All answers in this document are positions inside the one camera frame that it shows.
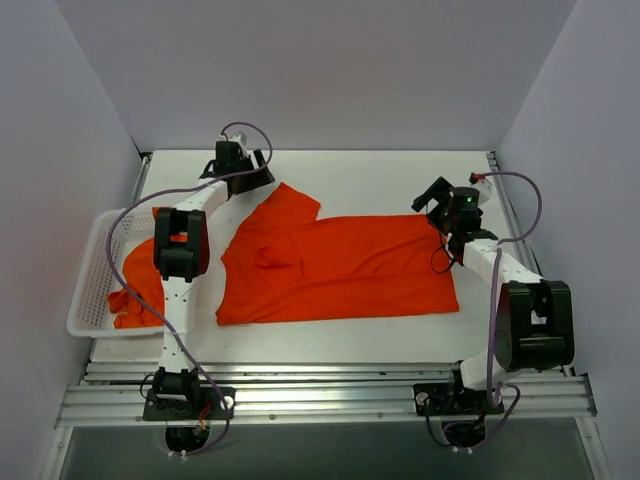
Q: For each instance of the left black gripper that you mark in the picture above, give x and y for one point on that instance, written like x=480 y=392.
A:
x=252 y=176

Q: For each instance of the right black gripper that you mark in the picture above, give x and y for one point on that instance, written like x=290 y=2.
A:
x=433 y=195

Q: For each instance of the orange t-shirt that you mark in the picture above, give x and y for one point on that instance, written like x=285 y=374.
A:
x=142 y=277
x=285 y=264

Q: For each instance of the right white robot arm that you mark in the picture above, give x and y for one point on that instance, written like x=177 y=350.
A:
x=489 y=261

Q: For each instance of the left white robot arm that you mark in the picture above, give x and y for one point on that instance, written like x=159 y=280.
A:
x=182 y=255

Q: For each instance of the orange t-shirt in basket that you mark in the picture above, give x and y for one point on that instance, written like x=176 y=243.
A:
x=142 y=277

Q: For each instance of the white plastic basket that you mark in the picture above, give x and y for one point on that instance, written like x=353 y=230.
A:
x=109 y=244

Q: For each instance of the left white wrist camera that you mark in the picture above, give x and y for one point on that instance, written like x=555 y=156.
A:
x=237 y=137

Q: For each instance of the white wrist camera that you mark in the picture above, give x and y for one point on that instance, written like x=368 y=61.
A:
x=481 y=182
x=237 y=137

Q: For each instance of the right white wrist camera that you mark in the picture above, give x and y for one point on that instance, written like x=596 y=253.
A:
x=481 y=182

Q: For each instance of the right aluminium side rail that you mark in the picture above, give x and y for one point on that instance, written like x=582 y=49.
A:
x=534 y=318

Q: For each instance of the aluminium side rail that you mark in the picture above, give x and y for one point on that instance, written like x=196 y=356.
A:
x=534 y=318
x=146 y=159

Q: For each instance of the left aluminium side rail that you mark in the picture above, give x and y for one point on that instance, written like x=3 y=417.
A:
x=146 y=159

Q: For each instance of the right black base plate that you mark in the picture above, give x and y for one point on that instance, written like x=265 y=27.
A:
x=440 y=399

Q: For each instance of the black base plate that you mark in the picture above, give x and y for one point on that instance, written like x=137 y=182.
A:
x=208 y=405
x=440 y=399

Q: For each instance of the aluminium front rail frame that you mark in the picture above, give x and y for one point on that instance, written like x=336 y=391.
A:
x=108 y=394

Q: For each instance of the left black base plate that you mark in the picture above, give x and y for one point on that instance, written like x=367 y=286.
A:
x=208 y=405

